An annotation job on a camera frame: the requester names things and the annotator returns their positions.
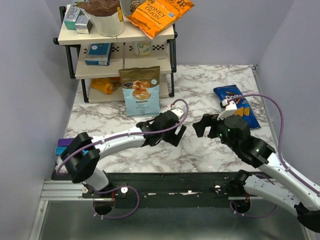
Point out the blue box on shelf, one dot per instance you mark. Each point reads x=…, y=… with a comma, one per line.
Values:
x=98, y=54

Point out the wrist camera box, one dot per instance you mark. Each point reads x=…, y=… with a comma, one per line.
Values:
x=230, y=107
x=178, y=112

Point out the purple box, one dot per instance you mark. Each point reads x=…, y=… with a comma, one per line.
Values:
x=63, y=142

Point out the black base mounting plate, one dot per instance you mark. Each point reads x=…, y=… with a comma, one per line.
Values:
x=172, y=190

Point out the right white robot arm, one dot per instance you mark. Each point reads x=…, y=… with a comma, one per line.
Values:
x=297, y=194

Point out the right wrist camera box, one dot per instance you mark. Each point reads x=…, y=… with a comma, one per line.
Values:
x=230, y=107

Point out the black and cream shelf rack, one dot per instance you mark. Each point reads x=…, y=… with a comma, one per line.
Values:
x=122, y=57

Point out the orange honey dijon chip bag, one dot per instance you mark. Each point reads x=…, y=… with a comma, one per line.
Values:
x=154, y=16

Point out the silver small box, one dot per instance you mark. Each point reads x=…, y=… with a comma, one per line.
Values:
x=83, y=25

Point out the shiny blue box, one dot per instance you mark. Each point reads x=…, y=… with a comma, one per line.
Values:
x=59, y=150

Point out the white cup on shelf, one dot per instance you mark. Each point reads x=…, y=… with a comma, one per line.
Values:
x=142, y=48

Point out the white and brown paper bag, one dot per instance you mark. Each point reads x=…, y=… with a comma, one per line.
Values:
x=105, y=15

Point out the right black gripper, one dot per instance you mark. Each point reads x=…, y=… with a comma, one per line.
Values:
x=208, y=120

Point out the white carton top shelf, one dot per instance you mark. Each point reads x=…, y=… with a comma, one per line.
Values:
x=129, y=6

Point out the teal RO box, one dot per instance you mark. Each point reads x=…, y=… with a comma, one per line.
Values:
x=72, y=15

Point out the aluminium rail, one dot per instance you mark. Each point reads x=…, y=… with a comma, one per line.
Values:
x=61, y=190

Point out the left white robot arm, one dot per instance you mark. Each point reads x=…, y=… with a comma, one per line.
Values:
x=81, y=156

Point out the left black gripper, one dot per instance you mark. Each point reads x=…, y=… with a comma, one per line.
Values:
x=174, y=139

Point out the cassava chips bag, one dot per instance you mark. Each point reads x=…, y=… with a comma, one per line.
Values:
x=141, y=90

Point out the orange snack bag bottom shelf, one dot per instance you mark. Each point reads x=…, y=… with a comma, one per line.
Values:
x=106, y=85

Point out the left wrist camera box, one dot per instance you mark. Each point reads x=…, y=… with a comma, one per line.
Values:
x=178, y=112

